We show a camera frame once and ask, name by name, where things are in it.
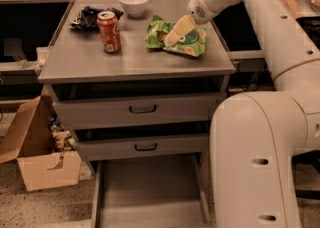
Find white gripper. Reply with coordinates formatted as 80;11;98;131
164;0;241;47

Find green rice chip bag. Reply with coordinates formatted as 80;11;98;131
145;15;207;57

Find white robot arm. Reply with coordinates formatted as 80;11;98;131
187;0;320;228

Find grey drawer cabinet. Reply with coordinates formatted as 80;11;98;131
37;0;237;228

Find grey top drawer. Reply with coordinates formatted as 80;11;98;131
53;92;226;130

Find grey drawer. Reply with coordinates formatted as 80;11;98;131
53;92;226;130
91;154;211;228
77;133;209;161

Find black crumpled snack bag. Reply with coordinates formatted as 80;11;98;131
71;6;124;30

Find grey middle drawer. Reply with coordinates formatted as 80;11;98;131
77;133;209;161

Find grey bottom drawer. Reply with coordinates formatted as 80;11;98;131
91;154;211;228

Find white ceramic bowl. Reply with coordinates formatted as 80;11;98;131
119;0;149;17

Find red soda can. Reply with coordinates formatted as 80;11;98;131
97;11;121;53

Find snack packets in box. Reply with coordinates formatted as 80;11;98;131
49;115;76;152

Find black office chair base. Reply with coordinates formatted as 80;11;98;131
291;150;320;200

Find brown cardboard box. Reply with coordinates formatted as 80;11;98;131
0;89;81;191

